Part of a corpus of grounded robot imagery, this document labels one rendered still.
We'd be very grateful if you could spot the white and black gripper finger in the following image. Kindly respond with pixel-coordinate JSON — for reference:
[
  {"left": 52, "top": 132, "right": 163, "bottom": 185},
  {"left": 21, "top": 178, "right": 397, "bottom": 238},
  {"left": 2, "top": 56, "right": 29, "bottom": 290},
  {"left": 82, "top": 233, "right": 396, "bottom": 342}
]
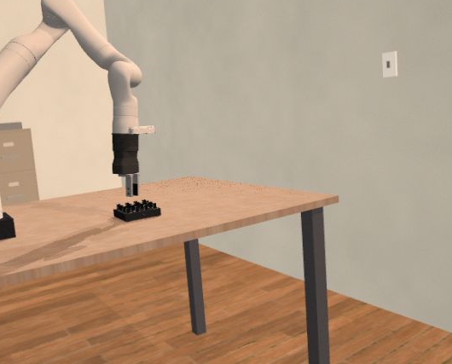
[
  {"left": 132, "top": 173, "right": 140, "bottom": 196},
  {"left": 118, "top": 174, "right": 133, "bottom": 197}
]

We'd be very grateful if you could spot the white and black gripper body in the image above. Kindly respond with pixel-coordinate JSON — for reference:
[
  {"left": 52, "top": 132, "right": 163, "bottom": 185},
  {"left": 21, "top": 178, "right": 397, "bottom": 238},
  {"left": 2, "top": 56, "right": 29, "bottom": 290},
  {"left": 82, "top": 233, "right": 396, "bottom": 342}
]
[{"left": 112, "top": 116, "right": 154, "bottom": 175}]

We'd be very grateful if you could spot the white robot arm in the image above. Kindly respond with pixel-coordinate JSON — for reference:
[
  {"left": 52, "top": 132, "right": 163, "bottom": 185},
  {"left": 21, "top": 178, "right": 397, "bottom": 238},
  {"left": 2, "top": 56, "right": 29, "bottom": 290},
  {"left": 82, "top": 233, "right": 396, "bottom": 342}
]
[{"left": 0, "top": 0, "right": 142, "bottom": 116}]

